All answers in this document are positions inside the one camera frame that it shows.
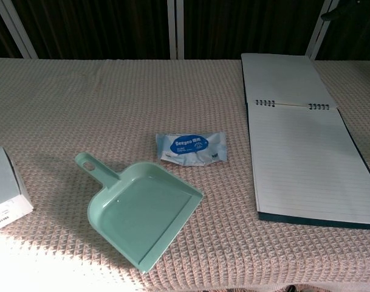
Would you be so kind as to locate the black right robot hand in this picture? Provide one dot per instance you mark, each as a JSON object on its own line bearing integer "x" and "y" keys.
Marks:
{"x": 336, "y": 13}

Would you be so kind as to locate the dark teal spiral notebook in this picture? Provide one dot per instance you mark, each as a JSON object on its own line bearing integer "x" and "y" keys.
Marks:
{"x": 306, "y": 158}

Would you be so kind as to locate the blue white wet wipes pack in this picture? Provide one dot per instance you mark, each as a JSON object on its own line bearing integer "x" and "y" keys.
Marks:
{"x": 192, "y": 149}

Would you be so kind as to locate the beige woven tablecloth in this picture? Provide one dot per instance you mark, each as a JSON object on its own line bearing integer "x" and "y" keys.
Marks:
{"x": 142, "y": 100}

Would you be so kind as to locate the dark brown curtain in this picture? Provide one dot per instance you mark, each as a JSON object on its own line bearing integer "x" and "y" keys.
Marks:
{"x": 102, "y": 27}

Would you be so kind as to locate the mint green plastic dustpan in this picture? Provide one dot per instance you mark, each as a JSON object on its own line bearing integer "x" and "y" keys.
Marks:
{"x": 142, "y": 210}

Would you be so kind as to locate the white cardboard box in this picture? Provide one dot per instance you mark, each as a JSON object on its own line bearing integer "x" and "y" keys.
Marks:
{"x": 4, "y": 188}

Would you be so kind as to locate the white slanted frame post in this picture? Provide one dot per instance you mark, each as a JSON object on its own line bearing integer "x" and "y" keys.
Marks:
{"x": 318, "y": 39}
{"x": 16, "y": 33}

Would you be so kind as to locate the white upright frame post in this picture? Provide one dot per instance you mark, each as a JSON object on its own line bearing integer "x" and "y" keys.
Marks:
{"x": 175, "y": 30}

